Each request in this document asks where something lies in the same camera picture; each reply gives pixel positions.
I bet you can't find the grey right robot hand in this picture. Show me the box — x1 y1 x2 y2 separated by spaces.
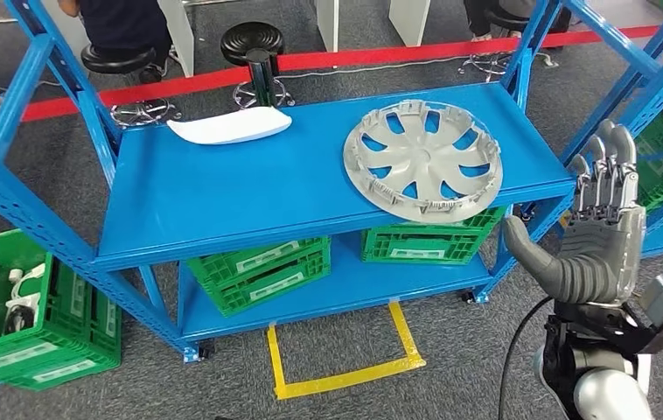
502 120 647 306

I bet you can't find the grey plastic wheel cover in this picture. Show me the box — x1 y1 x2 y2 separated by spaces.
343 99 505 225

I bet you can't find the white curved plastic part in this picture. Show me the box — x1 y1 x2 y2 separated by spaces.
166 106 293 146

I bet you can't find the black plastic part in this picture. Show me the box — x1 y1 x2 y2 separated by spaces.
3 305 34 336

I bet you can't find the black round stool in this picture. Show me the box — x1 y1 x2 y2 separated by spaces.
220 22 297 111
457 4 560 83
80 45 183 129

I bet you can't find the yellow floor tape marking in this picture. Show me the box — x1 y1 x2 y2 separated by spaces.
266 301 427 402

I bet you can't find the white desk panel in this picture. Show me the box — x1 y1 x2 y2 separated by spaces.
388 0 432 48
314 0 341 54
40 0 93 66
157 0 196 78

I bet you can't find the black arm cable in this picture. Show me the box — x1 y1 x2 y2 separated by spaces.
496 295 554 420

